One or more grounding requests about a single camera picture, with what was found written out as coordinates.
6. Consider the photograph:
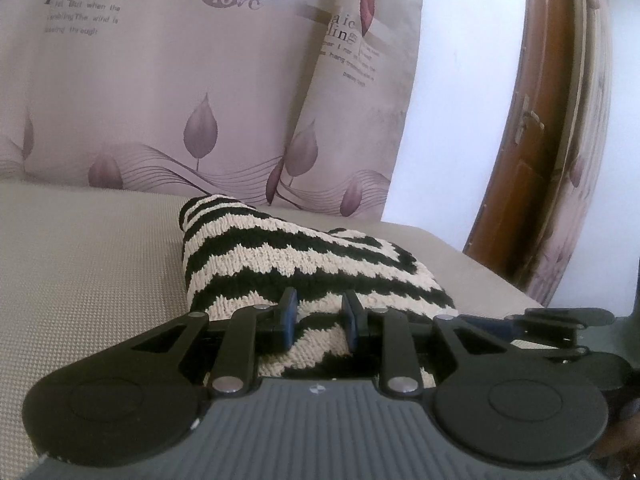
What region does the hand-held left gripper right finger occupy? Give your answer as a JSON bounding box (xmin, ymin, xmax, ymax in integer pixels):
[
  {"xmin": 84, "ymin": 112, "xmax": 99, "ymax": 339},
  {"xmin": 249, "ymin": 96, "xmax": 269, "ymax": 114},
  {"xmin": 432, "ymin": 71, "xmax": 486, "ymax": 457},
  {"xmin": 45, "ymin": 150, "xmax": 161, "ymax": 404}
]
[{"xmin": 341, "ymin": 290, "xmax": 501, "ymax": 397}]

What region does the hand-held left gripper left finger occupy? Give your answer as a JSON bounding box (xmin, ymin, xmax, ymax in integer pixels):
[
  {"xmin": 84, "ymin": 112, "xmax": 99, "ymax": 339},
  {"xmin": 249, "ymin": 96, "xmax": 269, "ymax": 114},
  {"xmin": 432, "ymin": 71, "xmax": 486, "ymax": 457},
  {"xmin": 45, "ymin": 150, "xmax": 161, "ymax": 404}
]
[{"xmin": 120, "ymin": 287, "xmax": 301, "ymax": 397}]

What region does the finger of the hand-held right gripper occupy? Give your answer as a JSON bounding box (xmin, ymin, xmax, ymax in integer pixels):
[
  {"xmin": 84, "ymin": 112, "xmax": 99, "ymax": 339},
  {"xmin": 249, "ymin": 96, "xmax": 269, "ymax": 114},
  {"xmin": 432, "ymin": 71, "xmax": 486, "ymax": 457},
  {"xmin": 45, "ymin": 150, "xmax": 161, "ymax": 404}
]
[
  {"xmin": 537, "ymin": 344, "xmax": 596, "ymax": 362},
  {"xmin": 459, "ymin": 308, "xmax": 617, "ymax": 343}
]

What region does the black white striped knit sweater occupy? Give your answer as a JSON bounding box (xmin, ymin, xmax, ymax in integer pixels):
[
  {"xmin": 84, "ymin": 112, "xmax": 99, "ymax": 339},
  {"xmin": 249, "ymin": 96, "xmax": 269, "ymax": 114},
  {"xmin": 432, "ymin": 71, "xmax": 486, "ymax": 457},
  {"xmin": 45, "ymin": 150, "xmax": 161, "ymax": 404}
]
[{"xmin": 179, "ymin": 193, "xmax": 457, "ymax": 381}]

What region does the brown wooden door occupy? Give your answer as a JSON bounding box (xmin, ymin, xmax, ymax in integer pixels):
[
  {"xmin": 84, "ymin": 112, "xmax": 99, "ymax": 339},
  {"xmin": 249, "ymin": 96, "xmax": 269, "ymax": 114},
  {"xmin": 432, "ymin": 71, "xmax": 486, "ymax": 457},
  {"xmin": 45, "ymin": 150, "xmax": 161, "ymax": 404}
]
[{"xmin": 462, "ymin": 0, "xmax": 587, "ymax": 292}]

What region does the grey woven mattress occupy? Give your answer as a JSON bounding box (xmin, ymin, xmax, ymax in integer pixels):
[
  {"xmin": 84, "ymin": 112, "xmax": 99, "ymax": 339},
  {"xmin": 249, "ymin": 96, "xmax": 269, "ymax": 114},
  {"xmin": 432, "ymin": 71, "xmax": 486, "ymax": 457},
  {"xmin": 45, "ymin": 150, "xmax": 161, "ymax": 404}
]
[{"xmin": 0, "ymin": 180, "xmax": 547, "ymax": 472}]

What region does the pink leaf print curtain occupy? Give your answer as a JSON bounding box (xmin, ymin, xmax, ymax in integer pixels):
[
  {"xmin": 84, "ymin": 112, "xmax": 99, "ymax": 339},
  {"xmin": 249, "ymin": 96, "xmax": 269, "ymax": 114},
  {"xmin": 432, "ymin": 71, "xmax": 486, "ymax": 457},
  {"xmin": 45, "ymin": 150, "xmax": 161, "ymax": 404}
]
[{"xmin": 0, "ymin": 0, "xmax": 429, "ymax": 223}]

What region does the metal door handle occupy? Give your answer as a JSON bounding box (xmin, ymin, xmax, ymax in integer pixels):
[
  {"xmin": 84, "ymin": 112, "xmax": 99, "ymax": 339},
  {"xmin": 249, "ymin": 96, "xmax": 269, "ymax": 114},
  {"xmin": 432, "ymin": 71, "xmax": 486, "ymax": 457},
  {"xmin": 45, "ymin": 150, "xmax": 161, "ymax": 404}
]
[{"xmin": 514, "ymin": 94, "xmax": 546, "ymax": 145}]

